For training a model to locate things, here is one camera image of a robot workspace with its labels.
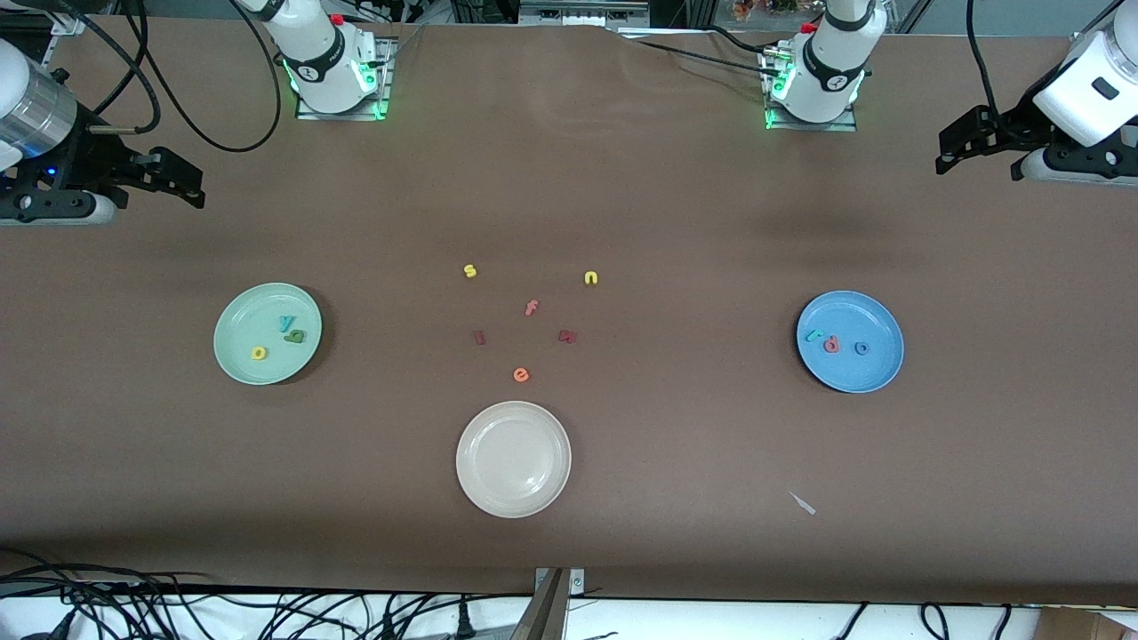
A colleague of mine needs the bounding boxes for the blue plate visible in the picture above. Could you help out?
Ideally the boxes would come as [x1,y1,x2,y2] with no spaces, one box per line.
[796,290,905,395]

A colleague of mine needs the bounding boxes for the black base cable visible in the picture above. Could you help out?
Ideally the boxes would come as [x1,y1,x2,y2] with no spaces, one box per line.
[622,25,792,76]

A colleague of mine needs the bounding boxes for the grey metal beam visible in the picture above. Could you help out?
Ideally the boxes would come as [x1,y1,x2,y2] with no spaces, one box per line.
[511,569,570,640]

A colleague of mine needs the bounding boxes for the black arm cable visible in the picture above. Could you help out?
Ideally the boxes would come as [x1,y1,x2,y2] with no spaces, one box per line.
[53,0,284,154]
[965,0,1014,134]

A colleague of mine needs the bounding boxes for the brown cardboard box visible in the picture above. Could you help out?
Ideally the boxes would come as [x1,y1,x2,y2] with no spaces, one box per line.
[1036,607,1138,640]

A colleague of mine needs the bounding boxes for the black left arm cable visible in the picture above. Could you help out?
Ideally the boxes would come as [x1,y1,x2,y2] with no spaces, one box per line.
[965,0,1014,134]

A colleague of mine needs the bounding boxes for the beige plate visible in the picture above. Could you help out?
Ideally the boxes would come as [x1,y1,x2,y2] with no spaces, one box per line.
[455,401,573,519]

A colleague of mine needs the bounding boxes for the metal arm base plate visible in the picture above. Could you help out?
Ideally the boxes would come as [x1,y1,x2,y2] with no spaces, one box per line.
[765,49,859,132]
[296,40,394,121]

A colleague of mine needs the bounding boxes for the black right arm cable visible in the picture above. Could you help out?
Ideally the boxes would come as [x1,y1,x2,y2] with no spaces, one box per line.
[53,0,284,154]

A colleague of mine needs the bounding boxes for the silver metal box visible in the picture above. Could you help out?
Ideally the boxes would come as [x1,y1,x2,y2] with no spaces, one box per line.
[520,0,650,26]

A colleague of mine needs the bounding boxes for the green plate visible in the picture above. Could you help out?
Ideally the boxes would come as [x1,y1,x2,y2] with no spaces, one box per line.
[213,283,324,387]

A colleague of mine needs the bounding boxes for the aluminium frame rail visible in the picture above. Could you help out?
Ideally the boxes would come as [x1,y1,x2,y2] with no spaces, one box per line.
[1071,4,1121,47]

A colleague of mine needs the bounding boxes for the silver bracket plate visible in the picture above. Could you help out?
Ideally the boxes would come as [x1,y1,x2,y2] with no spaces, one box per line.
[535,569,586,598]

